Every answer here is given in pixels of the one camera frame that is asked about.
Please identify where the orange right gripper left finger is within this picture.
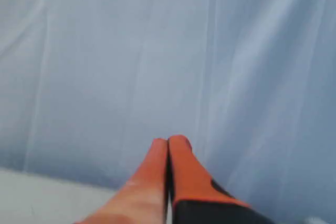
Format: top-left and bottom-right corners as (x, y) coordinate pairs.
(80, 138), (168, 224)

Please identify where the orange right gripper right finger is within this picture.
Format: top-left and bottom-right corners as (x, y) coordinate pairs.
(168, 135), (272, 223)

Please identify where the white backdrop cloth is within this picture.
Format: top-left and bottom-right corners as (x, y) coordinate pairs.
(1, 0), (335, 223)

